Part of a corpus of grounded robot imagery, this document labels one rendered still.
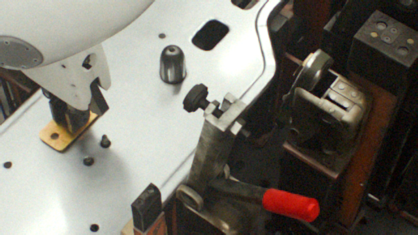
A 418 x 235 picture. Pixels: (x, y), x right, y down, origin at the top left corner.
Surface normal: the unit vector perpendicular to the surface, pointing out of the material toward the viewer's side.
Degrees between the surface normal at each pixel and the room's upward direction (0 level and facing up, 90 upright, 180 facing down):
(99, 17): 80
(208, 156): 90
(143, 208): 63
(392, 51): 0
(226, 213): 0
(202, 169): 90
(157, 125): 0
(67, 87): 90
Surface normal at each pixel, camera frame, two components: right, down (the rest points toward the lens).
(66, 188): 0.02, -0.55
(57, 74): -0.52, 0.71
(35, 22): -0.18, 0.61
